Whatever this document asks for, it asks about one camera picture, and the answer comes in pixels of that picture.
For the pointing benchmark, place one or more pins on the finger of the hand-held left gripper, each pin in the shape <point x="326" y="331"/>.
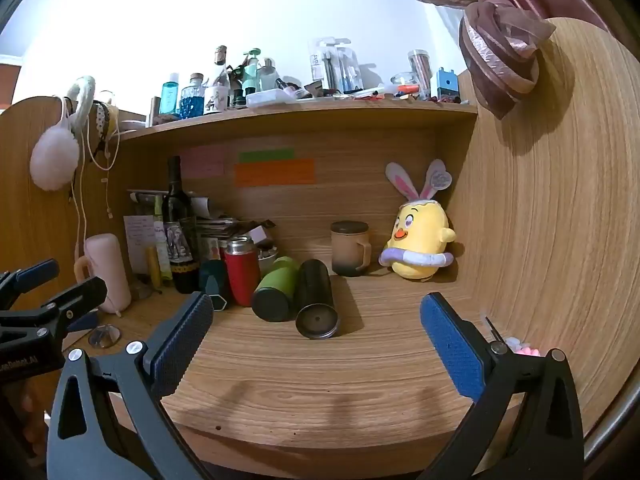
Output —
<point x="75" y="296"/>
<point x="40" y="271"/>

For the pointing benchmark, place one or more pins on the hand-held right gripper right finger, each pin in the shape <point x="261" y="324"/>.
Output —
<point x="452" y="345"/>

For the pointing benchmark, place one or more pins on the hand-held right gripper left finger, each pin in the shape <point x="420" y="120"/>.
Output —
<point x="182" y="340"/>

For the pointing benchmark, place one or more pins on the clear suction cup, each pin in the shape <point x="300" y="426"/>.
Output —
<point x="104" y="337"/>

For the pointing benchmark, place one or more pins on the black tumbler cup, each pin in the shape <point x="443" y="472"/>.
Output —
<point x="315" y="300"/>

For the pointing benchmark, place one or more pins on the teal hexagonal container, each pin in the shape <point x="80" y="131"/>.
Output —
<point x="214" y="282"/>

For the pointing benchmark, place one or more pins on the pink and white small beads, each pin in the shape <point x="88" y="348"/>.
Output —
<point x="522" y="347"/>

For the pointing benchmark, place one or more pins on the yellow tube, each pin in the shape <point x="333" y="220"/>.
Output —
<point x="153" y="266"/>

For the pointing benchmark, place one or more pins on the white paper note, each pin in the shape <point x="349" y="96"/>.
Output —
<point x="139" y="242"/>

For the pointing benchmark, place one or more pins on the red thermos flask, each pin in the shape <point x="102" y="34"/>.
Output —
<point x="242" y="272"/>

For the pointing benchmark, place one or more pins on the green insulated bottle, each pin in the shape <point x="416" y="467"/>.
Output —
<point x="274" y="290"/>

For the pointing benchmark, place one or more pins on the yellow chick plush toy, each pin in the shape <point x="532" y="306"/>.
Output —
<point x="420" y="240"/>

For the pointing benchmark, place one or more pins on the dark wine bottle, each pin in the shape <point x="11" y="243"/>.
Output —
<point x="177" y="230"/>

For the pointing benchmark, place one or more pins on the stack of books and papers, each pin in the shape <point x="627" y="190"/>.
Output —
<point x="217" y="227"/>

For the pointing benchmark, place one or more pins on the white fluffy earmuffs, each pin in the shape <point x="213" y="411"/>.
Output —
<point x="52" y="152"/>

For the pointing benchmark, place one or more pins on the small metal bowl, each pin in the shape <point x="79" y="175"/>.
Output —
<point x="267" y="255"/>

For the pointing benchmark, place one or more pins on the small white box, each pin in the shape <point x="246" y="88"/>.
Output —
<point x="260" y="234"/>

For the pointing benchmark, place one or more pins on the brown ceramic mug with lid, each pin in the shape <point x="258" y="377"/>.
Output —
<point x="347" y="250"/>

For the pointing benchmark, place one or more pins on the dotted headband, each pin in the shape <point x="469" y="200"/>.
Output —
<point x="102" y="120"/>

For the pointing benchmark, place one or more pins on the pink sticky note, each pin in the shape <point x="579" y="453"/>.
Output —
<point x="202" y="161"/>

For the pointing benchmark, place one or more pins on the orange sticky note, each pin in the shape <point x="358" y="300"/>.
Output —
<point x="275" y="172"/>

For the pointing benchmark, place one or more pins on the beige cardboard tube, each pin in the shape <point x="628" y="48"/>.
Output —
<point x="154" y="112"/>

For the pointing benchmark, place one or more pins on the green sticky note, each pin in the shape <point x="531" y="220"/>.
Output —
<point x="266" y="155"/>

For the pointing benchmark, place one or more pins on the tall blue liquid bottle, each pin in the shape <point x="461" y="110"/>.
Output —
<point x="170" y="97"/>

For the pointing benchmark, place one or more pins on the round blue corked bottle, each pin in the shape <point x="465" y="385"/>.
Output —
<point x="192" y="100"/>

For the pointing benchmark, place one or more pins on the wooden desk hutch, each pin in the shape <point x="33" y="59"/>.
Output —
<point x="350" y="127"/>

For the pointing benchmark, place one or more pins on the white printed mug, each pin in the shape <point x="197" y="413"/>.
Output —
<point x="216" y="99"/>

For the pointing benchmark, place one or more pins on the white plastic tray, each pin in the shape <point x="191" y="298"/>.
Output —
<point x="267" y="98"/>

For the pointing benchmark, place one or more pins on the blue pencil sharpener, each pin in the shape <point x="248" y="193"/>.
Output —
<point x="447" y="86"/>

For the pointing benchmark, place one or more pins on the small glass jar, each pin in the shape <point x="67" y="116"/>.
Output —
<point x="402" y="82"/>

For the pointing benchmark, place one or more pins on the clear corked glass bottle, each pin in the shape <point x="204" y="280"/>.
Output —
<point x="220" y="67"/>

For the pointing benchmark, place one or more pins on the clear jar of sticks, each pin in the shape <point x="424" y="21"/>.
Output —
<point x="420" y="75"/>

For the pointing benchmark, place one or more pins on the green pump bottle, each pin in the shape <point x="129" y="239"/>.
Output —
<point x="251" y="72"/>

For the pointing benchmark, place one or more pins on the clear plastic bottle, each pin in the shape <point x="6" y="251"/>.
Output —
<point x="269" y="75"/>

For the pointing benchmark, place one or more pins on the clear blister pack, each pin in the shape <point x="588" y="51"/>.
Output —
<point x="335" y="65"/>

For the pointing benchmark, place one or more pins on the pink satin curtain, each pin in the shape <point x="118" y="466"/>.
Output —
<point x="500" y="35"/>

